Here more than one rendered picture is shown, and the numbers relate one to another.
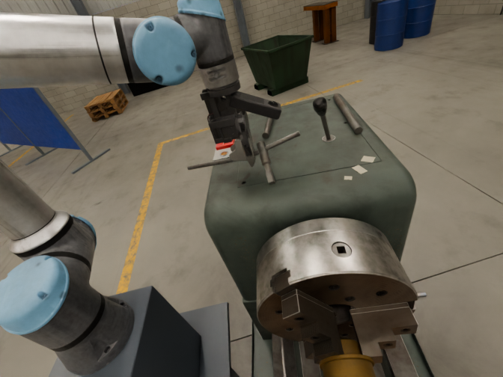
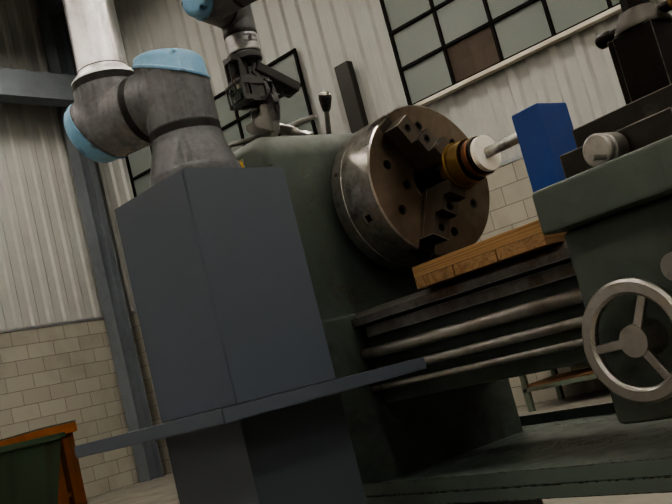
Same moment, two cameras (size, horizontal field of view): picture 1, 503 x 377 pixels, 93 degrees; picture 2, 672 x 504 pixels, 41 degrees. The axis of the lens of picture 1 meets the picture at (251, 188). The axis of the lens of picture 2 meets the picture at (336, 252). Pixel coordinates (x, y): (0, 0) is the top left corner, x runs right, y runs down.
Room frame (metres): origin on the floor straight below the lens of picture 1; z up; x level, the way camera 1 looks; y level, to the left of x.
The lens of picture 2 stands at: (-0.76, 1.37, 0.75)
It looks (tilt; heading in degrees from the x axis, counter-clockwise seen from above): 8 degrees up; 311
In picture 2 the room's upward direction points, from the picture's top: 14 degrees counter-clockwise
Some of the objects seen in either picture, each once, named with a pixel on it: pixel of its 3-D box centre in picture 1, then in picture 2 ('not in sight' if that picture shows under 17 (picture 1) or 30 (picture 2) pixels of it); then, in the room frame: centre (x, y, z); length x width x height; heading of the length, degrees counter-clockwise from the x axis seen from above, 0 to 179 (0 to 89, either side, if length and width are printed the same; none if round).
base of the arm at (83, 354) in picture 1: (88, 326); (191, 158); (0.30, 0.43, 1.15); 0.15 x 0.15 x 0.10
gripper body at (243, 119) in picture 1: (227, 112); (248, 81); (0.54, 0.00, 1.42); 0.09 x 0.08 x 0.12; 79
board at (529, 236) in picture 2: not in sight; (544, 244); (-0.01, -0.04, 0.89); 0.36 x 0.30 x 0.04; 79
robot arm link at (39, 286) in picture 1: (49, 298); (172, 92); (0.31, 0.43, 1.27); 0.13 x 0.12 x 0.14; 13
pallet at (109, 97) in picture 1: (108, 104); not in sight; (7.81, 3.33, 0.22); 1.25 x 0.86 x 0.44; 4
